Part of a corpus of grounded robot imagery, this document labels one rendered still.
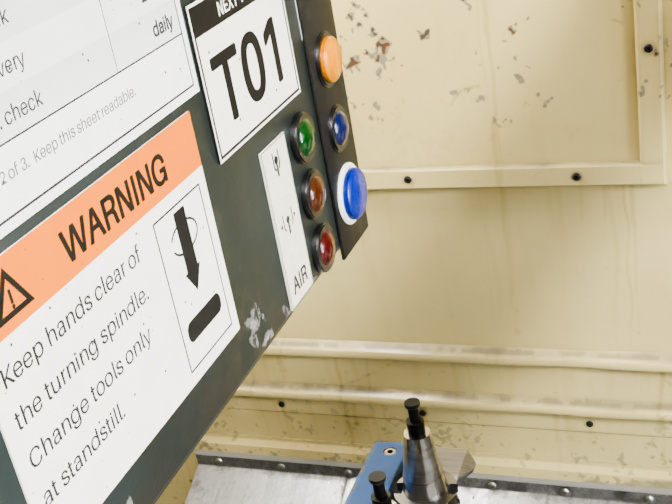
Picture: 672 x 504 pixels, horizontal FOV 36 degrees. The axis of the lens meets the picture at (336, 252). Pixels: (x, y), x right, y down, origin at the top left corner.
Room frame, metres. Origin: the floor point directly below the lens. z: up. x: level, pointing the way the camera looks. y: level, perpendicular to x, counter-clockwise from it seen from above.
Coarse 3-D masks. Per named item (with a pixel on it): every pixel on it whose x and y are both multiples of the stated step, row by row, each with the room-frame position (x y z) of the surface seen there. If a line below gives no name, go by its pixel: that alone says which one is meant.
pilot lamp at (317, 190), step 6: (312, 180) 0.51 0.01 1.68; (318, 180) 0.52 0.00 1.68; (312, 186) 0.51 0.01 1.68; (318, 186) 0.51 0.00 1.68; (324, 186) 0.52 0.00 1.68; (312, 192) 0.51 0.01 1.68; (318, 192) 0.51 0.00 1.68; (324, 192) 0.52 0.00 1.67; (312, 198) 0.51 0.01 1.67; (318, 198) 0.51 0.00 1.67; (324, 198) 0.52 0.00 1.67; (312, 204) 0.51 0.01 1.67; (318, 204) 0.51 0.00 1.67; (318, 210) 0.51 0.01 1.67
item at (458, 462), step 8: (440, 448) 0.89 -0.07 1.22; (448, 448) 0.89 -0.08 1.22; (456, 448) 0.89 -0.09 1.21; (440, 456) 0.88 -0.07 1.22; (448, 456) 0.88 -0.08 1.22; (456, 456) 0.88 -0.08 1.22; (464, 456) 0.87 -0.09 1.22; (448, 464) 0.87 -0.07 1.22; (456, 464) 0.86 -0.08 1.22; (464, 464) 0.86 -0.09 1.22; (472, 464) 0.86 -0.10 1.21; (448, 472) 0.85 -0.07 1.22; (456, 472) 0.85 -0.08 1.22; (464, 472) 0.85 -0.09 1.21; (472, 472) 0.85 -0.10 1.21; (456, 480) 0.84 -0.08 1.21
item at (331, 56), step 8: (328, 40) 0.56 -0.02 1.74; (336, 40) 0.56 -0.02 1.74; (328, 48) 0.55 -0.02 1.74; (336, 48) 0.56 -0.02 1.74; (320, 56) 0.55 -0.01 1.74; (328, 56) 0.55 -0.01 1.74; (336, 56) 0.56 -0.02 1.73; (328, 64) 0.55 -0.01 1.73; (336, 64) 0.56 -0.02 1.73; (328, 72) 0.55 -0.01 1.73; (336, 72) 0.55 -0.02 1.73; (328, 80) 0.55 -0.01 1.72; (336, 80) 0.56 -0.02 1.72
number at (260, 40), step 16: (272, 0) 0.51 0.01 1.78; (256, 16) 0.49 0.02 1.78; (272, 16) 0.51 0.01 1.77; (240, 32) 0.48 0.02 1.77; (256, 32) 0.49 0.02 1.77; (272, 32) 0.51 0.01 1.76; (240, 48) 0.47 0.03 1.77; (256, 48) 0.49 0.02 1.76; (272, 48) 0.50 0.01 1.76; (240, 64) 0.47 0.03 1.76; (256, 64) 0.48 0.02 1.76; (272, 64) 0.50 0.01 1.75; (288, 64) 0.52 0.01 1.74; (256, 80) 0.48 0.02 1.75; (272, 80) 0.50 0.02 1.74; (288, 80) 0.51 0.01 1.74; (256, 96) 0.48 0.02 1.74; (272, 96) 0.49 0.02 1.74; (256, 112) 0.48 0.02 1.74
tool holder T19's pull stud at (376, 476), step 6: (372, 474) 0.73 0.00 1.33; (378, 474) 0.72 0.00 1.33; (384, 474) 0.72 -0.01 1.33; (372, 480) 0.72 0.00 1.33; (378, 480) 0.72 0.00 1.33; (384, 480) 0.72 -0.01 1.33; (378, 486) 0.72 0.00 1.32; (384, 486) 0.72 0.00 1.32; (378, 492) 0.72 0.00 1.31; (384, 492) 0.72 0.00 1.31; (372, 498) 0.72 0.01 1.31; (378, 498) 0.72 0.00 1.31; (384, 498) 0.72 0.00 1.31; (390, 498) 0.72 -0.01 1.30
